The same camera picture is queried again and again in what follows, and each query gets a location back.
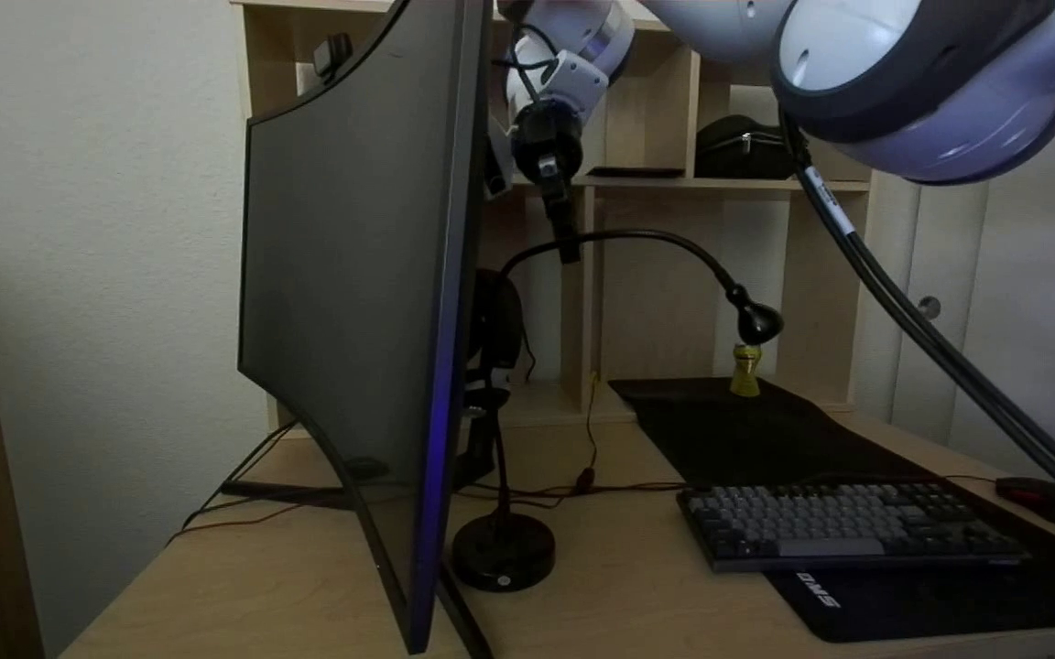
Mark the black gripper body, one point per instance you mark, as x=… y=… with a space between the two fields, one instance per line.
x=547 y=143

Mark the black gooseneck desk lamp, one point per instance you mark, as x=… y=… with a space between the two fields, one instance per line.
x=498 y=553

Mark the curved black computer monitor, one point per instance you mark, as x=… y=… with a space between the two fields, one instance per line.
x=356 y=305

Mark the flat black device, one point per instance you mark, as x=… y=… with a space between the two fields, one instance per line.
x=635 y=172

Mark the black bag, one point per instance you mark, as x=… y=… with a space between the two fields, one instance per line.
x=740 y=153

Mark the light wooden shelf unit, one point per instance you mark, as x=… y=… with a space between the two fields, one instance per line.
x=820 y=281

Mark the large black desk mat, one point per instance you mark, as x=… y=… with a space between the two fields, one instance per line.
x=723 y=426

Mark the round metal door knob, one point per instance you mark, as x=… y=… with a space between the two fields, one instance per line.
x=928 y=305

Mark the grey mechanical keyboard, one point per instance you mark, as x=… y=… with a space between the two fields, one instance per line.
x=842 y=525

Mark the black and red mouse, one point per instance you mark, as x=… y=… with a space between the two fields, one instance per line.
x=1028 y=499

